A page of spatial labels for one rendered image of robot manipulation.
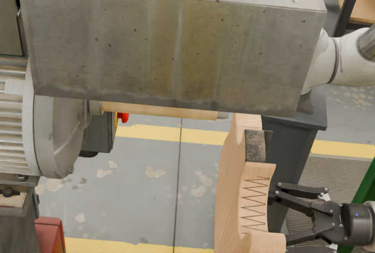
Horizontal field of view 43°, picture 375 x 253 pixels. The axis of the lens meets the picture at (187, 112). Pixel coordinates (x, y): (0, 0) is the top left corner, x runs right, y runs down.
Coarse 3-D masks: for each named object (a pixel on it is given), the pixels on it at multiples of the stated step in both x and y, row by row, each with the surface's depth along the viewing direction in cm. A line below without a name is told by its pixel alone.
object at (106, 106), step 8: (104, 104) 75; (112, 104) 75; (120, 104) 75; (128, 104) 75; (136, 104) 75; (120, 112) 76; (128, 112) 76; (136, 112) 75; (144, 112) 75; (152, 112) 75; (160, 112) 75; (168, 112) 75; (176, 112) 75; (184, 112) 75; (192, 112) 75; (200, 112) 75; (208, 112) 75; (216, 112) 75; (208, 120) 76; (216, 120) 76
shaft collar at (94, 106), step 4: (88, 100) 74; (92, 100) 74; (88, 104) 74; (92, 104) 74; (96, 104) 74; (100, 104) 74; (88, 108) 74; (92, 108) 74; (96, 108) 74; (100, 108) 74; (92, 112) 75; (96, 112) 75; (100, 112) 75
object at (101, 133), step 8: (104, 112) 103; (112, 112) 105; (96, 120) 105; (104, 120) 105; (112, 120) 107; (88, 128) 107; (96, 128) 107; (104, 128) 107; (112, 128) 108; (88, 136) 108; (96, 136) 108; (104, 136) 108; (112, 136) 109; (88, 144) 110; (96, 144) 110; (104, 144) 110; (112, 144) 111; (80, 152) 116; (88, 152) 117; (96, 152) 118; (104, 152) 112
